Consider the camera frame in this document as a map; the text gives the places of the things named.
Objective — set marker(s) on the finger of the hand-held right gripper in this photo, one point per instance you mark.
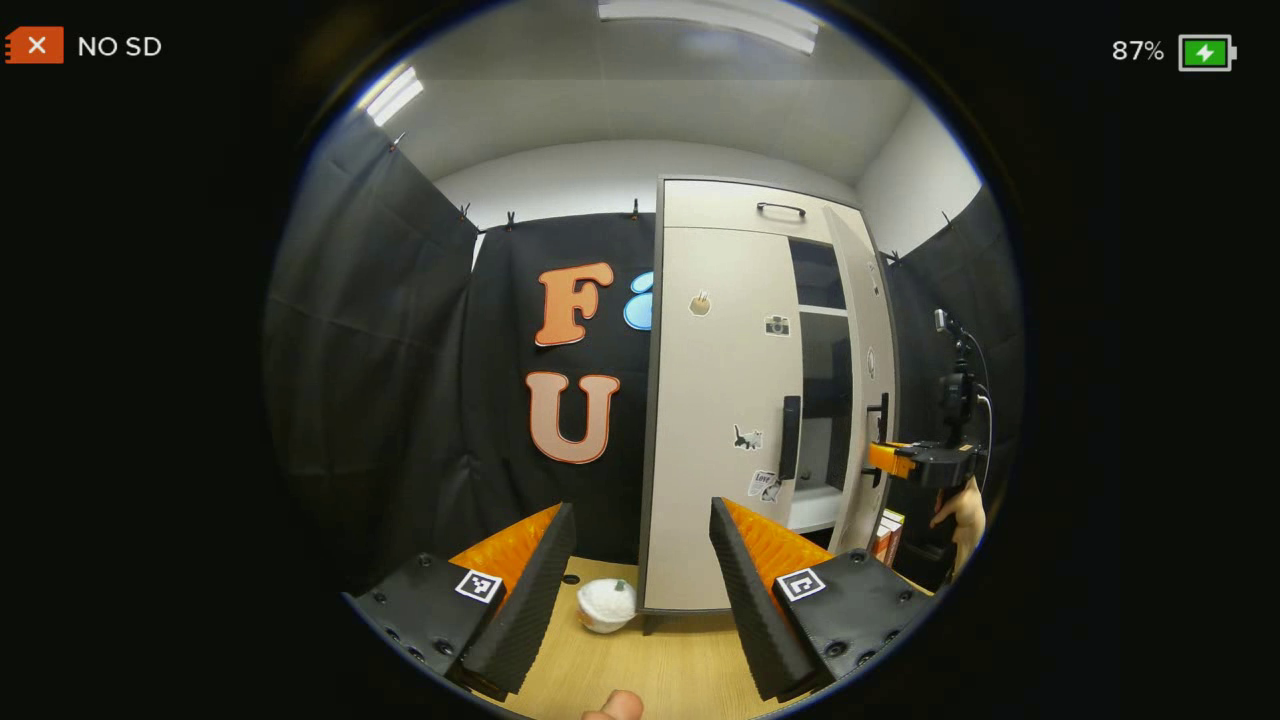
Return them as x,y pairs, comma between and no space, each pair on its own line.
890,459

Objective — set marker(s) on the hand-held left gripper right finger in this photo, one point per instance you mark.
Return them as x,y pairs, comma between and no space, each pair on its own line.
755,610

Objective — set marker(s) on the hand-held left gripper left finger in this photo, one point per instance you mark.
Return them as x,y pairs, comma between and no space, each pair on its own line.
525,610

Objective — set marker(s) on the grey double-door shoe cabinet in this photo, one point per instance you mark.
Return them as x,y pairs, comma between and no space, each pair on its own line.
826,380

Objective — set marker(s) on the beige cabinet door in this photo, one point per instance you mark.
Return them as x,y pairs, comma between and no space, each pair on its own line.
715,380
868,330

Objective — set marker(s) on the white cabinet bottom shelf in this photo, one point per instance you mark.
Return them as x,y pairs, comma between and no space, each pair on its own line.
815,508

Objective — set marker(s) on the white cabinet shelf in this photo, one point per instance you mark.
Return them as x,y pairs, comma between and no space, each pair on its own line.
815,508
822,310

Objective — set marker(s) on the beige cabinet drawer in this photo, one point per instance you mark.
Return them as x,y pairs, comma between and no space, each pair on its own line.
720,205

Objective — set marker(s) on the orange and white box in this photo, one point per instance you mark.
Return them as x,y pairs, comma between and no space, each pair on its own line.
878,540

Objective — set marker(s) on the black backdrop cloth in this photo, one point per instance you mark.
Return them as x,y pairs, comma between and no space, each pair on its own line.
400,400

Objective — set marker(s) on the ceiling light panel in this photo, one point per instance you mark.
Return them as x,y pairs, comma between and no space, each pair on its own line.
710,20

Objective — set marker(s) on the ceiling strip light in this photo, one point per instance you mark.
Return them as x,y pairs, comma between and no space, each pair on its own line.
393,95

